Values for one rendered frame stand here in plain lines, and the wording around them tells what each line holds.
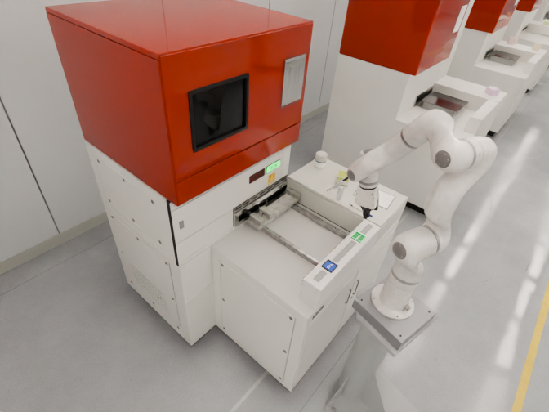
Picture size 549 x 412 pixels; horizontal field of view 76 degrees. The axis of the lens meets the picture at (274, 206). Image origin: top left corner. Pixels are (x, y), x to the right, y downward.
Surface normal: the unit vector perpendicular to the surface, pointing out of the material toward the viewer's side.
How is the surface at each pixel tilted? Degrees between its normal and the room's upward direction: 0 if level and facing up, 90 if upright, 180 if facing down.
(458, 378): 0
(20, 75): 90
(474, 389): 0
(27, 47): 90
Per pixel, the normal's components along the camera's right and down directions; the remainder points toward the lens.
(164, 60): 0.76, 0.46
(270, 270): 0.07, -0.77
